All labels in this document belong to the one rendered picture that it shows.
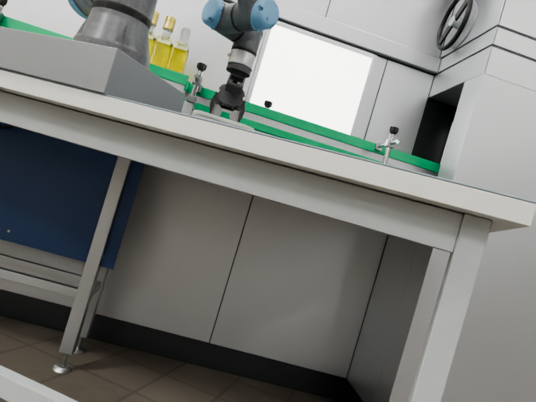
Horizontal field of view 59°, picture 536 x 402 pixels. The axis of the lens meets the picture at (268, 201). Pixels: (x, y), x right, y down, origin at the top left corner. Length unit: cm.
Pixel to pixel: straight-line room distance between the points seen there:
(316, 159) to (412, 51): 129
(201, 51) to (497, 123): 103
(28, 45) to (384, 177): 69
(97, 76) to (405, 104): 131
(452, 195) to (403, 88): 127
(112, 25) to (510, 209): 75
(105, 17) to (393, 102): 123
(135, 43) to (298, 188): 44
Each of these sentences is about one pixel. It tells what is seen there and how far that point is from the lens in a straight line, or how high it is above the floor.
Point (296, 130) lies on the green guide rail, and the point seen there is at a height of 92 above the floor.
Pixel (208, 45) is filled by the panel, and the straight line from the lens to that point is 181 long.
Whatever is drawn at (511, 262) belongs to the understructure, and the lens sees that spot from 169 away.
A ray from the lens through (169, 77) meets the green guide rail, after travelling 152.
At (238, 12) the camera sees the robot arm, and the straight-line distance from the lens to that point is 128.
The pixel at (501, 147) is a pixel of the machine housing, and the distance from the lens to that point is 166.
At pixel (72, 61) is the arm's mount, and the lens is 95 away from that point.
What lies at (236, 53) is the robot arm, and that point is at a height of 104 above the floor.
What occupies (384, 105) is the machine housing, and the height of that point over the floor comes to 115.
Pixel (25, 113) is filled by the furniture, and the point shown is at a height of 68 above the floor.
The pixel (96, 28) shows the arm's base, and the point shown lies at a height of 87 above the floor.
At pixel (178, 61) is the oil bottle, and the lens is 164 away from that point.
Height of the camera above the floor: 63
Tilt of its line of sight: 1 degrees up
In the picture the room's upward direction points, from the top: 17 degrees clockwise
